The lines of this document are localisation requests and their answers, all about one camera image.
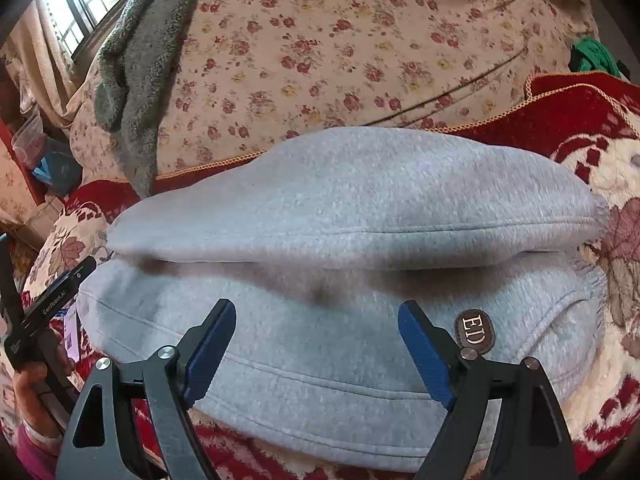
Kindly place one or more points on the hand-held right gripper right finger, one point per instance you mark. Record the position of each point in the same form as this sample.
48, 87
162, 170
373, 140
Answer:
425, 355

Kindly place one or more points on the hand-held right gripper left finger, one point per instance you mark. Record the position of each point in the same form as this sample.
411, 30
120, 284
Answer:
212, 350

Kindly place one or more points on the grey pants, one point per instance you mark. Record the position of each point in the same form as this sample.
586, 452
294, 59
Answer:
350, 210

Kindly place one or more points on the person's left forearm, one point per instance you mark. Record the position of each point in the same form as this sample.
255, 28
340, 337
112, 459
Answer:
35, 452

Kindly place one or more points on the person's left hand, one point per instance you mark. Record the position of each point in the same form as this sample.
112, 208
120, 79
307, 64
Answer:
30, 390

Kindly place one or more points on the blue plastic bag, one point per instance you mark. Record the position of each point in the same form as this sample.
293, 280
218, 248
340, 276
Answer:
57, 170

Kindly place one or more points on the clear plastic container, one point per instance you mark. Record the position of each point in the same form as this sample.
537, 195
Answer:
27, 142

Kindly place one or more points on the beige curtain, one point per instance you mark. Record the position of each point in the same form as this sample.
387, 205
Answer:
35, 65

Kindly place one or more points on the grey fleece jacket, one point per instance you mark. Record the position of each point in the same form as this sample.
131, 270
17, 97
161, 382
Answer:
145, 75

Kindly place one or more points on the red floral blanket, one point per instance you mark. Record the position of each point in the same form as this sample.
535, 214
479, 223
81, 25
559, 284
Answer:
575, 125

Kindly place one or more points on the window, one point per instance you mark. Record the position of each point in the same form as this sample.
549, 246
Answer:
85, 5

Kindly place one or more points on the floral quilt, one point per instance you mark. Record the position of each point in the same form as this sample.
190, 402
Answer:
325, 60

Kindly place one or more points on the green cloth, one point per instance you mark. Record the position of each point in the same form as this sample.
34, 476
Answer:
592, 57

